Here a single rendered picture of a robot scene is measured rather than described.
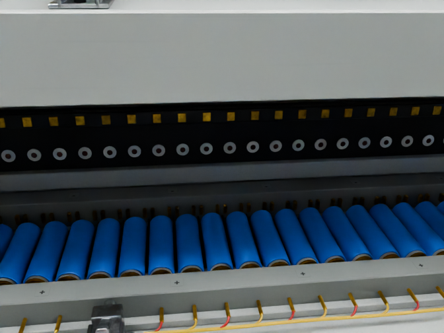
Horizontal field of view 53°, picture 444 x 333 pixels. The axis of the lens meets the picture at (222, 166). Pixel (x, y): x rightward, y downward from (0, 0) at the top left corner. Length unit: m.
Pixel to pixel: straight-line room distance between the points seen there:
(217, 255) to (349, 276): 0.09
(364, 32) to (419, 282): 0.17
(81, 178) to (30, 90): 0.17
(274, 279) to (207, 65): 0.15
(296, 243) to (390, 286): 0.07
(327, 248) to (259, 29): 0.18
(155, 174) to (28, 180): 0.11
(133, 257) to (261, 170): 0.14
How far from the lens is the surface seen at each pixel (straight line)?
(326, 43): 0.24
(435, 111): 0.44
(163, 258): 0.32
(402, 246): 0.36
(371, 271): 0.32
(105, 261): 0.33
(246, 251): 0.33
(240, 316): 0.30
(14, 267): 0.34
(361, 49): 0.25
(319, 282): 0.30
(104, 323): 0.27
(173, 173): 0.39
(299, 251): 0.33
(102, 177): 0.40
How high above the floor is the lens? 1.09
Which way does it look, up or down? 8 degrees down
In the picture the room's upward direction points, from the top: 1 degrees counter-clockwise
